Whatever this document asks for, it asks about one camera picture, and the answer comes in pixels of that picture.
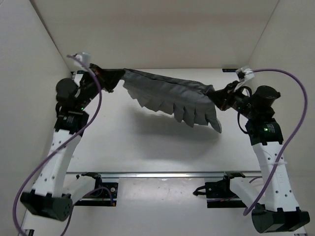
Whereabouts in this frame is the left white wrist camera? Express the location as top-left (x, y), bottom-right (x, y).
top-left (67, 52), bottom-right (91, 68)

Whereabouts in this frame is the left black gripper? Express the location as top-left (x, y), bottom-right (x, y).
top-left (80, 58), bottom-right (127, 103)

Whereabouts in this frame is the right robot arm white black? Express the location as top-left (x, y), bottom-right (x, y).
top-left (205, 81), bottom-right (310, 233)

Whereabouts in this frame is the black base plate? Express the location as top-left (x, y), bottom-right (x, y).
top-left (193, 180), bottom-right (246, 208)
top-left (75, 179), bottom-right (119, 207)

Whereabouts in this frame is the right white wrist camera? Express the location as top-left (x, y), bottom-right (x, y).
top-left (234, 66), bottom-right (254, 92)

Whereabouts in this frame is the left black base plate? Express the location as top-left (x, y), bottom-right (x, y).
top-left (75, 179), bottom-right (119, 207)

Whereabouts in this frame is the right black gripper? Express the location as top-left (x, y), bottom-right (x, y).
top-left (207, 81), bottom-right (256, 119)

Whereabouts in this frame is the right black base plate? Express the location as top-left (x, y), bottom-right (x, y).
top-left (193, 180), bottom-right (246, 208)

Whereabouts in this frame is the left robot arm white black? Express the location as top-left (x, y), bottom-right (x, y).
top-left (20, 64), bottom-right (125, 221)

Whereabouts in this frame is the aluminium front rail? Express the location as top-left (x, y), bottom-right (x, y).
top-left (66, 172), bottom-right (261, 179)

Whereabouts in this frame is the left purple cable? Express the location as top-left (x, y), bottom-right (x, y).
top-left (12, 54), bottom-right (116, 236)

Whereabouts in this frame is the grey pleated skirt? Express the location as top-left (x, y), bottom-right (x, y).
top-left (122, 69), bottom-right (222, 133)

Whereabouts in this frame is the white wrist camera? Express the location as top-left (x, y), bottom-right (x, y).
top-left (234, 66), bottom-right (254, 92)
top-left (67, 52), bottom-right (91, 68)

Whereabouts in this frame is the right blue corner label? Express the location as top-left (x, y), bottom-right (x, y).
top-left (222, 68), bottom-right (237, 73)

